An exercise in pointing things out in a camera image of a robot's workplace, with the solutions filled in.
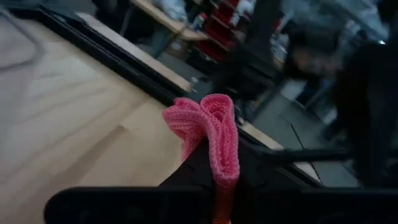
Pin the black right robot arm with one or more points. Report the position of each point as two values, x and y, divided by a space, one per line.
373 124

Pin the pink microfiber towel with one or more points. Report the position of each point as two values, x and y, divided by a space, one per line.
217 130

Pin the wooden workbench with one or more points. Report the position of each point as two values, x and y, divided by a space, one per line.
174 26

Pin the red shelf unit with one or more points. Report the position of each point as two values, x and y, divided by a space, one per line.
217 46

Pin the black aluminium table frame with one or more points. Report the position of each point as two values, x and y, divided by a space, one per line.
124 62

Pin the person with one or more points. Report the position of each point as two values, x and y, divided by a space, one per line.
311 40

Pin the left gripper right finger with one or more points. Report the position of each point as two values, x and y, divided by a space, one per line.
258 171

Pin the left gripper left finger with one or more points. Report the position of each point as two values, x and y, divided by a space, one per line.
199 171

